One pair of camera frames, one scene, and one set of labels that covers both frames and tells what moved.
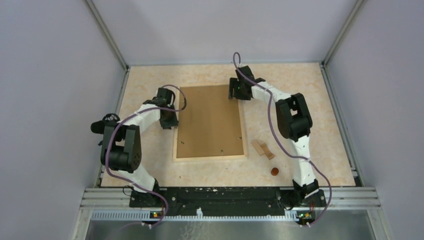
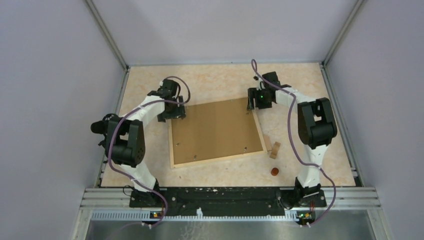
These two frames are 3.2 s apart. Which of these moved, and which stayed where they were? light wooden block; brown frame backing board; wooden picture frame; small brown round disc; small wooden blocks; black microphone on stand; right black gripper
Moved: small wooden blocks; wooden picture frame; light wooden block; brown frame backing board; right black gripper
Stayed: black microphone on stand; small brown round disc
